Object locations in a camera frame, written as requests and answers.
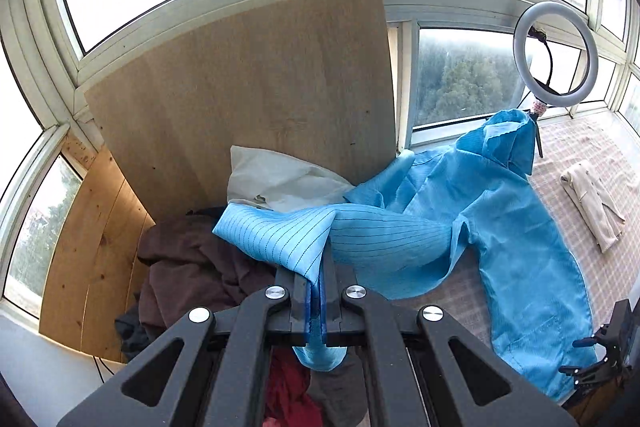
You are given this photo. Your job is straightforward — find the large wooden board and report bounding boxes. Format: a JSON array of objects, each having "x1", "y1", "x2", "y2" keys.
[{"x1": 86, "y1": 0, "x2": 396, "y2": 221}]

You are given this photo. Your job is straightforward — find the cream knit cardigan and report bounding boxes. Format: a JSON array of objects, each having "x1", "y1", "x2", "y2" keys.
[{"x1": 560, "y1": 160, "x2": 626, "y2": 254}]

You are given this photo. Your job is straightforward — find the dark brown garment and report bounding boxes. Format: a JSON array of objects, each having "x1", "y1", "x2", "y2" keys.
[{"x1": 138, "y1": 215, "x2": 276, "y2": 339}]

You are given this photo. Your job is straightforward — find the maroon garment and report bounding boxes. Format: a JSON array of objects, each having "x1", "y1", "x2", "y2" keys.
[{"x1": 262, "y1": 347, "x2": 322, "y2": 427}]

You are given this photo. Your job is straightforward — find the black garment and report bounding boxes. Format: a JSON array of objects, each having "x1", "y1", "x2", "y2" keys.
[{"x1": 114, "y1": 303, "x2": 150, "y2": 362}]

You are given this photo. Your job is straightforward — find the light pine wood panel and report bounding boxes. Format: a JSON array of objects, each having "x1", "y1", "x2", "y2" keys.
[{"x1": 38, "y1": 147, "x2": 154, "y2": 362}]

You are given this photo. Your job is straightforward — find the white grey garment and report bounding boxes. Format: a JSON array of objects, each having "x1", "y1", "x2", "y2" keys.
[{"x1": 227, "y1": 145, "x2": 354, "y2": 212}]

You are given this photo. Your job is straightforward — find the blue striped work coat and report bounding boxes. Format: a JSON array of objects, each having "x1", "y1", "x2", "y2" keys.
[{"x1": 214, "y1": 109, "x2": 596, "y2": 401}]

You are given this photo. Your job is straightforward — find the white ring light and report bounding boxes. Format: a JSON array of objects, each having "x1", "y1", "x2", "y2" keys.
[{"x1": 513, "y1": 1, "x2": 600, "y2": 108}]

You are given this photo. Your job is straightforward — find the grey dark garment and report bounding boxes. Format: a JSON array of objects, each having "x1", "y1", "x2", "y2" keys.
[{"x1": 307, "y1": 348, "x2": 368, "y2": 426}]

